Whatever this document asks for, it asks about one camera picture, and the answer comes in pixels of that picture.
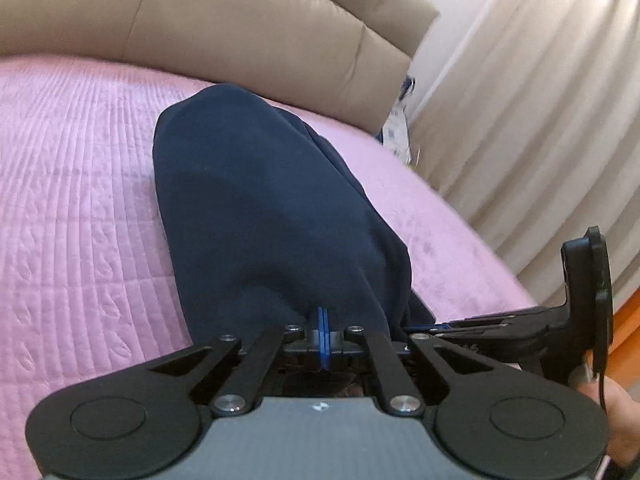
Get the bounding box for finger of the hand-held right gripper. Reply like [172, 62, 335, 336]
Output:
[400, 325, 553, 343]
[445, 309, 553, 326]

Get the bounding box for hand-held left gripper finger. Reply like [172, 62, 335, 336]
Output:
[145, 306, 324, 417]
[323, 306, 496, 417]

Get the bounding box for navy hoodie with white stripes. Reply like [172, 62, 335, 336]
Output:
[151, 82, 437, 376]

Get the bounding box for person's right hand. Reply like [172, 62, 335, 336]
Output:
[575, 377, 640, 466]

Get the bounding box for cream curtain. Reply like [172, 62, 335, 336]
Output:
[407, 0, 640, 311]

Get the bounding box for pink quilted bedspread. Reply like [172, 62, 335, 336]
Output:
[0, 55, 538, 480]

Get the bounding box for beige padded headboard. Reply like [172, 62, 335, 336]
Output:
[0, 0, 441, 133]

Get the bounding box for black cable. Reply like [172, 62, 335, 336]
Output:
[592, 345, 613, 411]

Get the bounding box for white tote bag blue handles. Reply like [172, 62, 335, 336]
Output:
[382, 76, 417, 163]

